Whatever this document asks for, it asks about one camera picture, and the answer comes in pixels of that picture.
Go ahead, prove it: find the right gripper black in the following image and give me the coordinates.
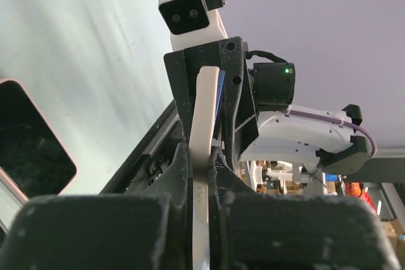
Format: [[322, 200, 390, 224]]
[[163, 36, 296, 169]]

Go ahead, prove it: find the beige phone case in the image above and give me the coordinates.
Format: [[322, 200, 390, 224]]
[[189, 66, 220, 269]]

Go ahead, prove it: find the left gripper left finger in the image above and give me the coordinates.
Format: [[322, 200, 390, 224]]
[[1, 144, 192, 269]]

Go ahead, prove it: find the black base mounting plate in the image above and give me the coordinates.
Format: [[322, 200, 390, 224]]
[[101, 102, 183, 194]]

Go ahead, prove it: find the pink phone case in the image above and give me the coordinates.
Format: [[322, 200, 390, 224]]
[[0, 77, 78, 206]]

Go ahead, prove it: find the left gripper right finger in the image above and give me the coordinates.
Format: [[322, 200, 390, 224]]
[[209, 147, 401, 269]]

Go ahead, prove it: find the black phone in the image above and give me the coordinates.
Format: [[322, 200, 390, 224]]
[[211, 70, 225, 146]]

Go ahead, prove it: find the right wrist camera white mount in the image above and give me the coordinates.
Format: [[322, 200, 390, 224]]
[[158, 0, 228, 51]]

